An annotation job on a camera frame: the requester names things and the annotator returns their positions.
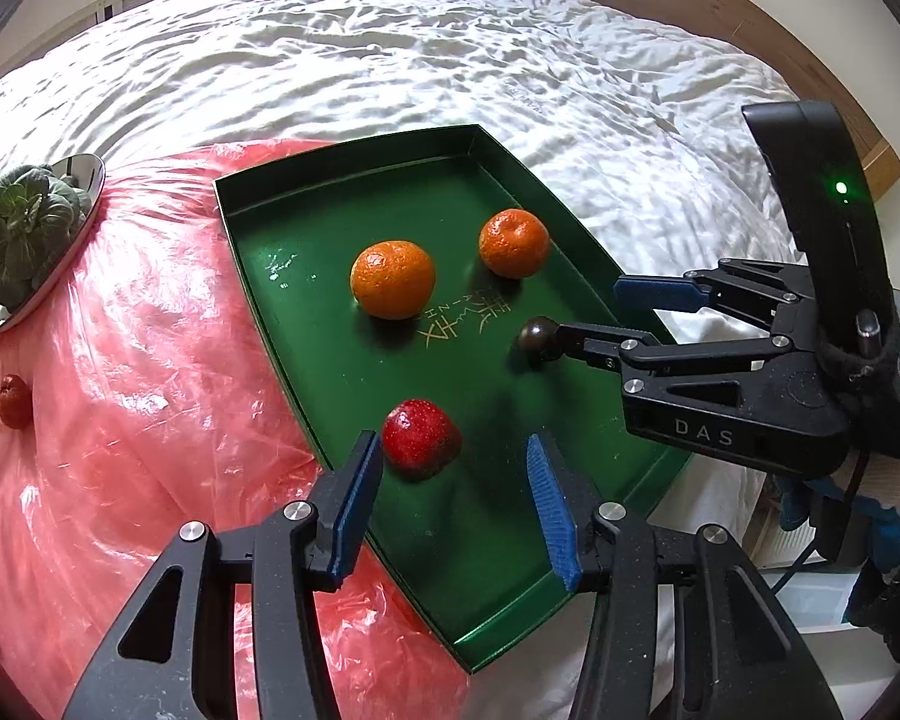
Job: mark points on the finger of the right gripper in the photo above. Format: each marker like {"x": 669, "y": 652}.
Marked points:
{"x": 746, "y": 290}
{"x": 622, "y": 349}

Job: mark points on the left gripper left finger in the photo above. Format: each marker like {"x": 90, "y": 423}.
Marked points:
{"x": 344, "y": 500}

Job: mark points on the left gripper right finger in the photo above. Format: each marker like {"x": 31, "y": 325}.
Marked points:
{"x": 565, "y": 502}

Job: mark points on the dark purple plum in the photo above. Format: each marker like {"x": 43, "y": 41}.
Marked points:
{"x": 538, "y": 341}

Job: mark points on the orange mandarin with stem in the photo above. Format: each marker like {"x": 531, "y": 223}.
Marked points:
{"x": 392, "y": 280}

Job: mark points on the small red plum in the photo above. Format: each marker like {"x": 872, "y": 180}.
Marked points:
{"x": 16, "y": 405}

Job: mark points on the blue gloved hand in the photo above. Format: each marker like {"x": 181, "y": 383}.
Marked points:
{"x": 845, "y": 534}

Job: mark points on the white bed duvet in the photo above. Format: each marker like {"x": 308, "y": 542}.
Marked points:
{"x": 634, "y": 125}

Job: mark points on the green rectangular tray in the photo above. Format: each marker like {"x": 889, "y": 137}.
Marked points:
{"x": 464, "y": 546}

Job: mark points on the pink plastic sheet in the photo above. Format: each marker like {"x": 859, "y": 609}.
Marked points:
{"x": 154, "y": 404}

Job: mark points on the silver plate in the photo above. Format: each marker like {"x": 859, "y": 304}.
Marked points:
{"x": 89, "y": 171}

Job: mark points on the green leafy vegetable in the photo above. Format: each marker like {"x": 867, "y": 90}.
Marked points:
{"x": 40, "y": 216}

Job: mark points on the black tracker mount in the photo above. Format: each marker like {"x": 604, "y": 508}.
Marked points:
{"x": 818, "y": 176}

